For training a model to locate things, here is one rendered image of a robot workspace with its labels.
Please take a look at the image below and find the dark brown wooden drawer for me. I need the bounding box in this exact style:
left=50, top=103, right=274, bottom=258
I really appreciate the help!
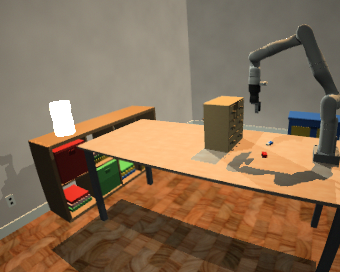
left=236, top=127, right=243, bottom=144
left=228, top=132, right=236, bottom=151
left=229, top=118, right=236, bottom=136
left=229, top=103, right=237, bottom=121
left=237, top=113, right=243, bottom=129
left=237, top=99, right=243, bottom=115

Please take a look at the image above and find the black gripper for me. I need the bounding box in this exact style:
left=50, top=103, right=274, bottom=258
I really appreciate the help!
left=248, top=76, right=268, bottom=113

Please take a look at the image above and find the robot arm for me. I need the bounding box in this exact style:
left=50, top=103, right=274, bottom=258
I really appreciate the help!
left=249, top=24, right=340, bottom=153

